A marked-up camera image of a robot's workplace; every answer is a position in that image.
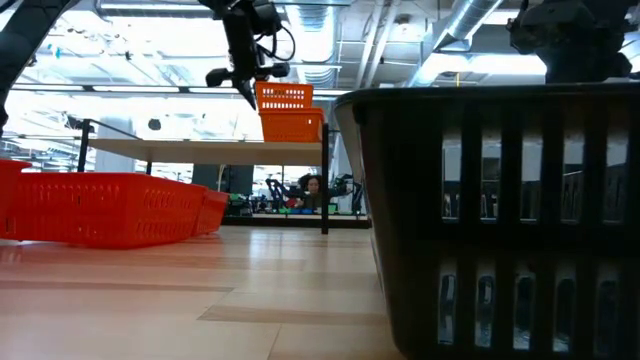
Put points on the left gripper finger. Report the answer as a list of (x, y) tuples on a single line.
[(274, 70), (249, 90)]

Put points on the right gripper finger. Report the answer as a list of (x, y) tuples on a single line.
[(527, 32), (620, 65)]

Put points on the black plastic basket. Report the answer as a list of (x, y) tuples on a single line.
[(400, 175)]

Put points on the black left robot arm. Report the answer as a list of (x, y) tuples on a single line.
[(25, 45)]

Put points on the wooden shelf with black legs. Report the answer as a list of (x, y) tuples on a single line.
[(200, 152)]

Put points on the black background panel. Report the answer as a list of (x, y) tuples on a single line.
[(222, 180)]

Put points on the round black ceiling fixture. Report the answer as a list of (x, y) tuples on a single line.
[(154, 124)]

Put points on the person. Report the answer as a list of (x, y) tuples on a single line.
[(312, 186)]

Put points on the silver ribbed air duct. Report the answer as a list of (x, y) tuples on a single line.
[(315, 30)]

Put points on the silver slanted air duct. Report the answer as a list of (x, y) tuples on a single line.
[(465, 20)]

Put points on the black aluminium table frame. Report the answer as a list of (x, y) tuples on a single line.
[(280, 222)]

